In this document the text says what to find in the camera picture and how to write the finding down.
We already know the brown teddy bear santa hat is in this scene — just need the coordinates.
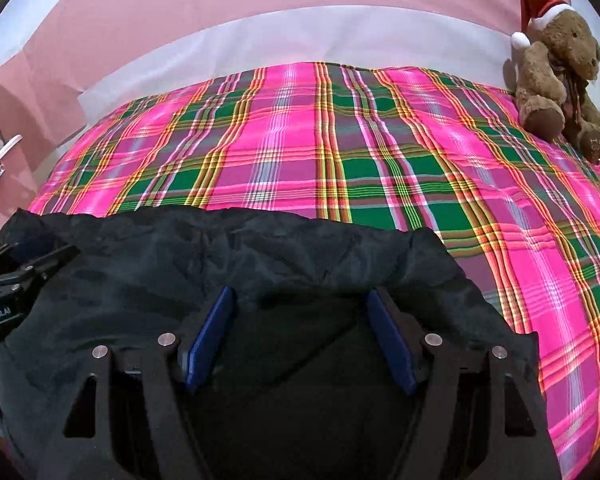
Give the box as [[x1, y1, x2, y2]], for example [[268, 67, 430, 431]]
[[512, 0, 600, 165]]

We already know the white bed headboard panel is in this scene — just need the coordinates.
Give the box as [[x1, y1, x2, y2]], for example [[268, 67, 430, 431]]
[[79, 6, 516, 125]]

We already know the pink plaid bed blanket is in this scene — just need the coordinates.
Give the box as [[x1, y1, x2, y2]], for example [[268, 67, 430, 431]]
[[31, 62, 600, 479]]

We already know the black puffer jacket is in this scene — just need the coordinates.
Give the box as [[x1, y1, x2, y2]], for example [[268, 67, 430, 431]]
[[0, 206, 558, 479]]

